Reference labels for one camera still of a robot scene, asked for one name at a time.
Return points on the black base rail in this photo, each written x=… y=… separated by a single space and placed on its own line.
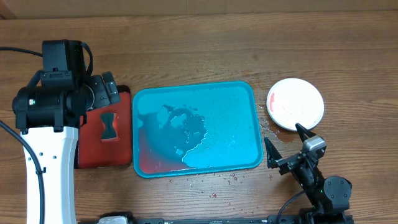
x=127 y=217

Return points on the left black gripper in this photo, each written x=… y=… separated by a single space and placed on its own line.
x=105 y=91

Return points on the dark tray with red water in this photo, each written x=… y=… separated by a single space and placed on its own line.
x=92 y=151

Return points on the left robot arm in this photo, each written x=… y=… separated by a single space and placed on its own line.
x=51 y=117

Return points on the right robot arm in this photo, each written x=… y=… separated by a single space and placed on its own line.
x=329 y=196

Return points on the white plate with red stain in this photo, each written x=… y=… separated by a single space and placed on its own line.
x=293 y=100

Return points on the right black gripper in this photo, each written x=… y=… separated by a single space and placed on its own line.
x=291 y=162

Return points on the teal plastic tray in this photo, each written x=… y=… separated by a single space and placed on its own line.
x=195 y=129

